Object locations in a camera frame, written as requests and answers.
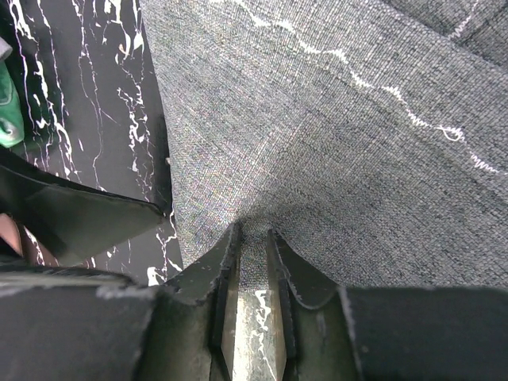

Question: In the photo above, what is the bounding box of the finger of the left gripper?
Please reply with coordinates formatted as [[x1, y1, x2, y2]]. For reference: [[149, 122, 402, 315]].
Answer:
[[1, 148, 164, 266]]

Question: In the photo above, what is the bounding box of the dark grey napkin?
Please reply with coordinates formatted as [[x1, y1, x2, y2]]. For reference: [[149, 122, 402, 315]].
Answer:
[[141, 1, 507, 288]]

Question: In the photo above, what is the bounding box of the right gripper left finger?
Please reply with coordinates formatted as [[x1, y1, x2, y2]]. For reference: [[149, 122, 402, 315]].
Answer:
[[164, 221, 242, 381]]

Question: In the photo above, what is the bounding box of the green packet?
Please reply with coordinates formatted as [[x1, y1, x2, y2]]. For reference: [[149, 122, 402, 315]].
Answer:
[[0, 62, 25, 148]]

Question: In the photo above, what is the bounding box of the pink divided tray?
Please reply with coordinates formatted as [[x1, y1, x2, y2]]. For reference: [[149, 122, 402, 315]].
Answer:
[[0, 212, 56, 267]]

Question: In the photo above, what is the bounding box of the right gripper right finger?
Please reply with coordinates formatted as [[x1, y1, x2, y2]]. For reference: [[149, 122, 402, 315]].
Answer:
[[266, 229, 361, 380]]

